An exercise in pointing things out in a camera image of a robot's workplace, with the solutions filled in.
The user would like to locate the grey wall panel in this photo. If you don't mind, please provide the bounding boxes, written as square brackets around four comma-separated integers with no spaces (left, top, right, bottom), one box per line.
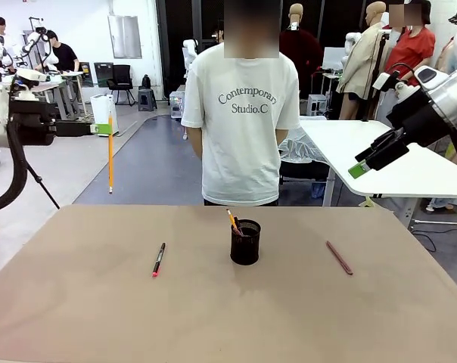
[107,14,143,60]

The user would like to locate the black stool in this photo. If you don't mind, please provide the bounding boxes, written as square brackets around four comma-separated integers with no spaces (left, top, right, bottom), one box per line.
[138,87,159,112]

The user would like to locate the white air purifier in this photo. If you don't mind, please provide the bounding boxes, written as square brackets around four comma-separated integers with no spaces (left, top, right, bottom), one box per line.
[89,93,120,138]

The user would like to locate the person in white shirt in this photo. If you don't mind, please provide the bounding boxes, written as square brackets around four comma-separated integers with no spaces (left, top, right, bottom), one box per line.
[0,16,16,54]

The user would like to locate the black office chair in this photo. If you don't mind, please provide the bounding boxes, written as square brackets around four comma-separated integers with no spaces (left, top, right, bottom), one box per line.
[107,64,136,107]

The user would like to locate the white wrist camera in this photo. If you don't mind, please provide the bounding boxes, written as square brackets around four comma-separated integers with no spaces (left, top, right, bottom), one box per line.
[10,67,48,101]
[372,70,395,92]

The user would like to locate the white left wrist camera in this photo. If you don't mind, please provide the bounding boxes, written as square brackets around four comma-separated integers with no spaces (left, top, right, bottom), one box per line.
[10,67,48,101]

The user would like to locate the person in black shirt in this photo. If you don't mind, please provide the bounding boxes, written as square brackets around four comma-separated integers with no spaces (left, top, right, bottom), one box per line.
[44,29,80,73]

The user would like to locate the white table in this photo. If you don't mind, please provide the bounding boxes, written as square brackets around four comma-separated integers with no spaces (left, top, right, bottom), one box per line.
[298,119,457,230]

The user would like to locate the white mesh cloth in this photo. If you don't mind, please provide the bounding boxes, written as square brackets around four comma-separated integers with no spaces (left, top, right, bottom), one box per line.
[278,126,330,165]

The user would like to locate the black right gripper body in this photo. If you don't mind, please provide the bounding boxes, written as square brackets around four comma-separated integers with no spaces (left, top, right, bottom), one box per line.
[386,95,448,149]

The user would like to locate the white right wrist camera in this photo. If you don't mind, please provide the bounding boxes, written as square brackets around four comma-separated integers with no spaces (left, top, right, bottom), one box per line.
[372,70,395,92]

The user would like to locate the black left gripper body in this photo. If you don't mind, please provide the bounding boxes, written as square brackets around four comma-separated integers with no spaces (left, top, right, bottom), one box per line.
[8,101,59,147]

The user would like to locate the mannequin in beige jacket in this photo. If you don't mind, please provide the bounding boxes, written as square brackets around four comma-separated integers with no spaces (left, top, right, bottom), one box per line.
[335,1,390,120]

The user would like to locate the black mesh pen holder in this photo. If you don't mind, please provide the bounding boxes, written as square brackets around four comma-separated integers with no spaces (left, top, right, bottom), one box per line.
[230,219,262,265]

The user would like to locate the dark red pen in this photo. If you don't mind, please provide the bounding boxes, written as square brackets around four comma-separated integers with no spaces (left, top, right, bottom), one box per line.
[325,240,354,276]

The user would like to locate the person in white t-shirt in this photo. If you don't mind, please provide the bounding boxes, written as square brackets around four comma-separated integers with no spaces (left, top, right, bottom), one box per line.
[180,0,302,207]

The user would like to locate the person's right forearm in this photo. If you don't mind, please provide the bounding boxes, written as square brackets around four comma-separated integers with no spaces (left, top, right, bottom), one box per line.
[185,126,204,160]

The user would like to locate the black tripod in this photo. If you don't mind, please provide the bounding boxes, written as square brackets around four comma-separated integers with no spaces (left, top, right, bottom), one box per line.
[23,158,61,210]

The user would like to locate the black camera stand pole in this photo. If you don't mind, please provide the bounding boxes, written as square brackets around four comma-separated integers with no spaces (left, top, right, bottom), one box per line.
[363,33,389,123]

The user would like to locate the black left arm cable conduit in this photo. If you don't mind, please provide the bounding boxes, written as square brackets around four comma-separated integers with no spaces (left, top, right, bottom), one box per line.
[0,116,28,216]

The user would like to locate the white computer tower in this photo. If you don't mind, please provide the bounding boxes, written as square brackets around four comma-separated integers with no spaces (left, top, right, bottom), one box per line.
[306,94,328,116]

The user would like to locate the grey workbench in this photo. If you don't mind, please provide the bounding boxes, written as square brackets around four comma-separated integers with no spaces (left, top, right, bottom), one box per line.
[31,70,89,122]

